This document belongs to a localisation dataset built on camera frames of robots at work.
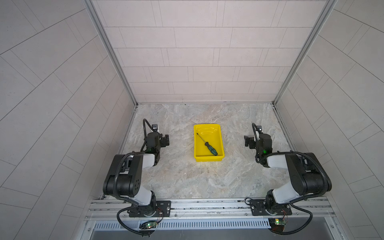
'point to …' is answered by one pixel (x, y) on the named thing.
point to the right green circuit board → (277, 224)
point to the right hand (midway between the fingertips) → (253, 134)
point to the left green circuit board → (148, 225)
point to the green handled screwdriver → (209, 147)
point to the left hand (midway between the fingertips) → (161, 131)
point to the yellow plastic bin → (211, 133)
